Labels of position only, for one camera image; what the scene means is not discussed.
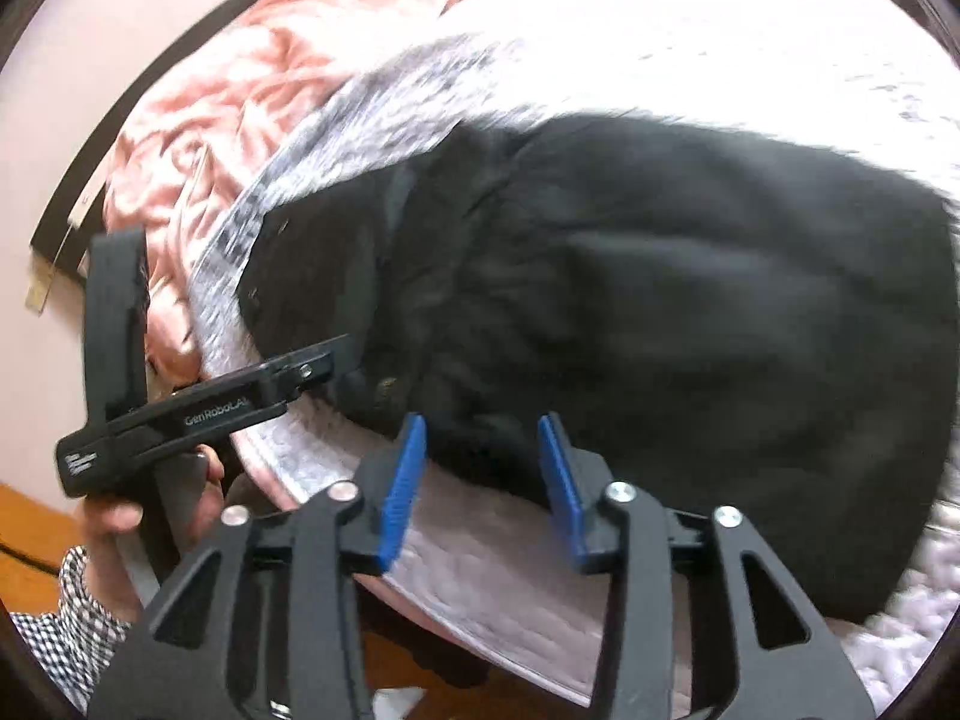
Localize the black pants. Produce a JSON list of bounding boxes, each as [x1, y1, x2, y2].
[[236, 112, 960, 625]]

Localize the pink blanket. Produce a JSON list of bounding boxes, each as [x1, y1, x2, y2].
[[101, 0, 520, 392]]

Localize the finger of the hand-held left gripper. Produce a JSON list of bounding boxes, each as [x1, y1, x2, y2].
[[81, 227, 152, 421], [196, 334, 356, 421]]

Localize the black frame board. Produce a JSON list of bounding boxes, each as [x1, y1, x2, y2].
[[30, 4, 227, 287]]

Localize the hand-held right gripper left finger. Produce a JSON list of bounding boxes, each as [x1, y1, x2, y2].
[[88, 414, 428, 720]]

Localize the person's left hand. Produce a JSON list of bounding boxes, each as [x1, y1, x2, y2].
[[73, 446, 226, 620]]

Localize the person's left forearm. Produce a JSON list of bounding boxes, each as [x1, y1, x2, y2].
[[9, 546, 137, 702]]

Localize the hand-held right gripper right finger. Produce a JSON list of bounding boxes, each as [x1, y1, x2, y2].
[[538, 414, 880, 720]]

